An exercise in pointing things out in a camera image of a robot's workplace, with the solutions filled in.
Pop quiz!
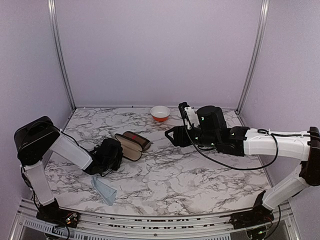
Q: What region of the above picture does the aluminium frame post right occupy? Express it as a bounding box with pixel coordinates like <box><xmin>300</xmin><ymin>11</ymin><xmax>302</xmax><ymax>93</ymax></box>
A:
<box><xmin>236</xmin><ymin>0</ymin><xmax>270</xmax><ymax>115</ymax></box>

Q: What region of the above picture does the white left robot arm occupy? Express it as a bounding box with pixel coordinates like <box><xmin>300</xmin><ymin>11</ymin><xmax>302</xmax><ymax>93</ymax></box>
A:
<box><xmin>13</xmin><ymin>116</ymin><xmax>123</xmax><ymax>223</ymax></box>

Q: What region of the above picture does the white bowl orange outside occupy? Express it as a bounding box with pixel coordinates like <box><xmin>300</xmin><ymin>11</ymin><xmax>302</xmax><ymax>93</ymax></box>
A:
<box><xmin>150</xmin><ymin>105</ymin><xmax>171</xmax><ymax>122</ymax></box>

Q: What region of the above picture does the aluminium frame rail back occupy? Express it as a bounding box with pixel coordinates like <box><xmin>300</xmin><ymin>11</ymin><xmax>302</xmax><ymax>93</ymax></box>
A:
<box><xmin>74</xmin><ymin>104</ymin><xmax>238</xmax><ymax>110</ymax></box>

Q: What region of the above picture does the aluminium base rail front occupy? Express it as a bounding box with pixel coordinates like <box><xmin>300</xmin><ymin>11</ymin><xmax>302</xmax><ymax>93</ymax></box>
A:
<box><xmin>9</xmin><ymin>199</ymin><xmax>300</xmax><ymax>240</ymax></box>

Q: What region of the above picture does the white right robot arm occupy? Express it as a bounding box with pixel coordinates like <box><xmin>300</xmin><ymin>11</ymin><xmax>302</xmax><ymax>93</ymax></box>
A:
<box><xmin>164</xmin><ymin>102</ymin><xmax>320</xmax><ymax>224</ymax></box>

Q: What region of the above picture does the light blue cleaning cloth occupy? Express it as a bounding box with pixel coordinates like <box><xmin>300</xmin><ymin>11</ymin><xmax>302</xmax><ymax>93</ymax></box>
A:
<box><xmin>91</xmin><ymin>175</ymin><xmax>117</xmax><ymax>206</ymax></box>

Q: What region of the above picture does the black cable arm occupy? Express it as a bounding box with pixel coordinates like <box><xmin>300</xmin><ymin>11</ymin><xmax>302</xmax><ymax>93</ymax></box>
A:
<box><xmin>17</xmin><ymin>119</ymin><xmax>113</xmax><ymax>178</ymax></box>
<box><xmin>183</xmin><ymin>112</ymin><xmax>313</xmax><ymax>171</ymax></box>

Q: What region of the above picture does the aluminium frame post left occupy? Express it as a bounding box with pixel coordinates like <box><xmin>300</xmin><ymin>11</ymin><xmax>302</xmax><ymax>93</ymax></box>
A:
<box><xmin>47</xmin><ymin>0</ymin><xmax>77</xmax><ymax>112</ymax></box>

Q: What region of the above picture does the aluminium frame post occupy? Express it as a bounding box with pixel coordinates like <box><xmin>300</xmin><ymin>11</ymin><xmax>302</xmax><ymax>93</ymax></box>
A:
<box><xmin>236</xmin><ymin>0</ymin><xmax>270</xmax><ymax>115</ymax></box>
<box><xmin>47</xmin><ymin>0</ymin><xmax>77</xmax><ymax>112</ymax></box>

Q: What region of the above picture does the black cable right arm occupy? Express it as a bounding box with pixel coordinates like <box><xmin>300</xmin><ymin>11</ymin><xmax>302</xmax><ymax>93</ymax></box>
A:
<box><xmin>183</xmin><ymin>112</ymin><xmax>313</xmax><ymax>171</ymax></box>

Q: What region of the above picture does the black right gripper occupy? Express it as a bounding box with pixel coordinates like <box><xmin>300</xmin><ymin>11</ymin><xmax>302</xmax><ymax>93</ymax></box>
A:
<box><xmin>165</xmin><ymin>124</ymin><xmax>220</xmax><ymax>149</ymax></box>

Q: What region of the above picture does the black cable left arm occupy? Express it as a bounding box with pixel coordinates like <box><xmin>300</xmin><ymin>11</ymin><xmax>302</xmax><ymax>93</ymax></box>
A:
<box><xmin>17</xmin><ymin>119</ymin><xmax>113</xmax><ymax>178</ymax></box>

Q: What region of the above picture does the black woven glasses case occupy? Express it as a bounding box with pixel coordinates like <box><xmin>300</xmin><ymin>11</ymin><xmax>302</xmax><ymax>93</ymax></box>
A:
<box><xmin>114</xmin><ymin>133</ymin><xmax>143</xmax><ymax>162</ymax></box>

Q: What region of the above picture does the brown striped glasses case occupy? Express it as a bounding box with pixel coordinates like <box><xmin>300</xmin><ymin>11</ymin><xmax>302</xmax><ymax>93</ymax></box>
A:
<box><xmin>123</xmin><ymin>131</ymin><xmax>151</xmax><ymax>151</ymax></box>

